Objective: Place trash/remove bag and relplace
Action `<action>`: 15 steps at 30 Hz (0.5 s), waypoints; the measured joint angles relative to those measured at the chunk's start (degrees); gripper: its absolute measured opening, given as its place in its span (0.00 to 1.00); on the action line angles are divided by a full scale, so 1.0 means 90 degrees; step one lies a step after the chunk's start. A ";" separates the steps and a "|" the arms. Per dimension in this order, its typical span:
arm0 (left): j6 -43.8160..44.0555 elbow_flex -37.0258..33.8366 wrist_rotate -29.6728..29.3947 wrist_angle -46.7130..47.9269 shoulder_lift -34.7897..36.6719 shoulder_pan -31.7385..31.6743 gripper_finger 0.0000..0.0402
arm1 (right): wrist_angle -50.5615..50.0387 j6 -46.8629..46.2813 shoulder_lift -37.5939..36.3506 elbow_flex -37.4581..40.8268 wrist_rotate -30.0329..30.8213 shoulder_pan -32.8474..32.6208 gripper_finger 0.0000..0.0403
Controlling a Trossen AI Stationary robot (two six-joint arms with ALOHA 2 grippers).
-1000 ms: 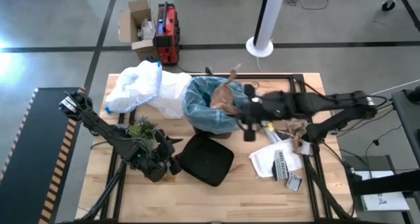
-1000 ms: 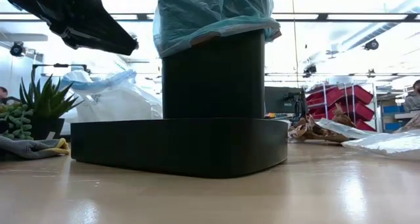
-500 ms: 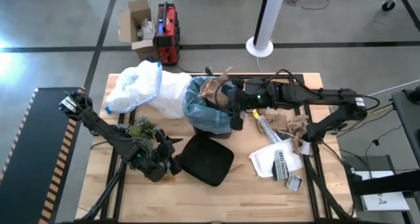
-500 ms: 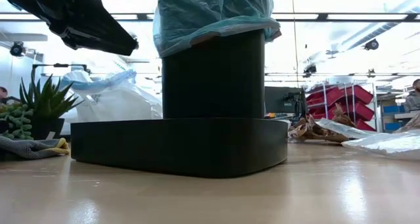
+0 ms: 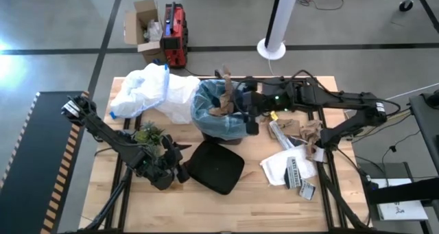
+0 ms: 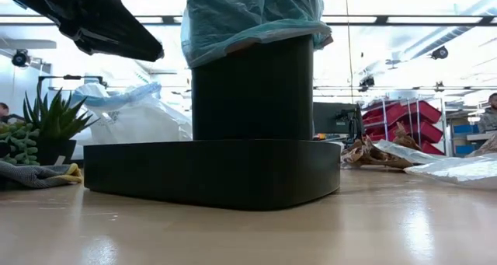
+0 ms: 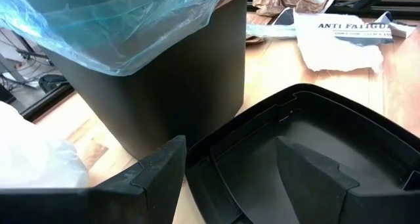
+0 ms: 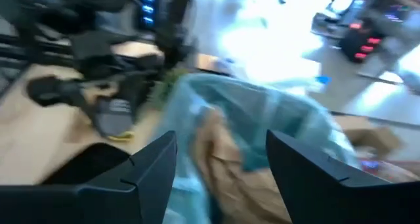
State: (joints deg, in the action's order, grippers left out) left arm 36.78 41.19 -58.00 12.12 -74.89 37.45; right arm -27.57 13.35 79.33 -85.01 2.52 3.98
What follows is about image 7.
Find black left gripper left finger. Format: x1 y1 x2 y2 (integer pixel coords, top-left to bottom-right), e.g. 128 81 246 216
0 135 187 224

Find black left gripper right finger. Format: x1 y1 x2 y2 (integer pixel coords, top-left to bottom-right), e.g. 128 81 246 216
276 135 420 224

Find black plastic bin lid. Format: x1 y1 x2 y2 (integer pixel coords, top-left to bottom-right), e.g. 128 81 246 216
185 83 420 224

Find white plastic trash bag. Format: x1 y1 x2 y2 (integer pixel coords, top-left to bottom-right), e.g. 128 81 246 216
0 101 89 189

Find black plastic trash bin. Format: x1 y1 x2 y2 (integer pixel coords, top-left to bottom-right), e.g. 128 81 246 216
42 0 247 161

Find blue plastic trash bag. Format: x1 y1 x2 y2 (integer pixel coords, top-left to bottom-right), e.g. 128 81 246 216
0 0 239 77

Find small torn white paper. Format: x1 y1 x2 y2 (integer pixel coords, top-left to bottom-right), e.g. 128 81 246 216
373 11 417 39

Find brown paper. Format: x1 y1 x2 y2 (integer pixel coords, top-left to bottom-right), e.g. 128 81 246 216
251 0 341 18

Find blue plastic strip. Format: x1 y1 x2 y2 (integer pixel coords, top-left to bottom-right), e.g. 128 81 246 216
245 22 298 39

